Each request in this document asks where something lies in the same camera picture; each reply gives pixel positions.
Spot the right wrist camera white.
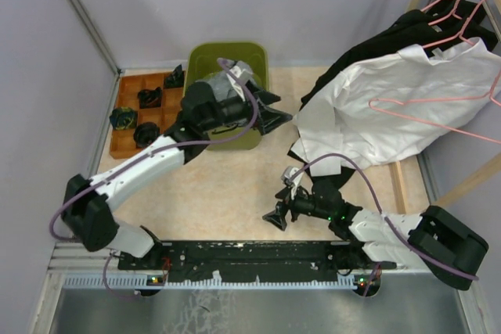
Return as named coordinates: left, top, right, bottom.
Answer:
left=282, top=166, right=304, bottom=199

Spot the green plastic basket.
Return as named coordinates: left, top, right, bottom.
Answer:
left=183, top=40, right=271, bottom=152

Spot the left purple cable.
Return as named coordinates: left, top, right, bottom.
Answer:
left=47, top=57, right=260, bottom=240

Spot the grey shirt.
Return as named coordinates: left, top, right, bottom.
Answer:
left=203, top=60, right=262, bottom=100

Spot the rolled black sock top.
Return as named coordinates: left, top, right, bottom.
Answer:
left=163, top=64, right=185, bottom=89

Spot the rolled dark sock green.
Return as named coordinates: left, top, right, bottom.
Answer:
left=109, top=106, right=138, bottom=131

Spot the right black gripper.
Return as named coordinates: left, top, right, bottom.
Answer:
left=263, top=182, right=333, bottom=231

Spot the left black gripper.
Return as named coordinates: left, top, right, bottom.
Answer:
left=200, top=79, right=291, bottom=134

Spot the purple cable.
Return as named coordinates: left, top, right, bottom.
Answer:
left=47, top=57, right=260, bottom=240
left=284, top=153, right=479, bottom=282

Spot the wooden clothes rack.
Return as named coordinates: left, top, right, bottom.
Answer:
left=387, top=0, right=501, bottom=214

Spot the pink hanger of grey shirt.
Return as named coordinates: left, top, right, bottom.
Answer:
left=368, top=73, right=500, bottom=145

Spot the white cable duct strip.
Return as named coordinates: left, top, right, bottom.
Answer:
left=63, top=274, right=384, bottom=289

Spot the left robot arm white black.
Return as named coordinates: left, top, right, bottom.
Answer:
left=60, top=81, right=292, bottom=269

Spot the white shirt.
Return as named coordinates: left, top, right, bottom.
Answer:
left=290, top=38, right=500, bottom=177

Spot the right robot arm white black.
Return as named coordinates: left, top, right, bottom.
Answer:
left=263, top=180, right=488, bottom=290

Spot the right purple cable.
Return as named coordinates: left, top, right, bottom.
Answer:
left=284, top=153, right=479, bottom=282

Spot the rolled black sock centre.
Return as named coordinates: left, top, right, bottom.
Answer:
left=137, top=87, right=163, bottom=109

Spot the black shirt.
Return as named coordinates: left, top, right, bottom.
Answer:
left=300, top=0, right=499, bottom=198

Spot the rolled black sock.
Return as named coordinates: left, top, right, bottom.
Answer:
left=137, top=87, right=163, bottom=109
left=163, top=64, right=185, bottom=89
left=133, top=122, right=160, bottom=149

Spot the rolled black sock bottom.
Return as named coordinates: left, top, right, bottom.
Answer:
left=133, top=122, right=160, bottom=149

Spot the pink hanger of white shirt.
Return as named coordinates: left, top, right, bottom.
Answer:
left=422, top=0, right=487, bottom=49

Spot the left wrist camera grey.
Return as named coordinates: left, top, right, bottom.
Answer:
left=226, top=61, right=254, bottom=101

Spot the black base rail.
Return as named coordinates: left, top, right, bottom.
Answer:
left=118, top=240, right=374, bottom=283

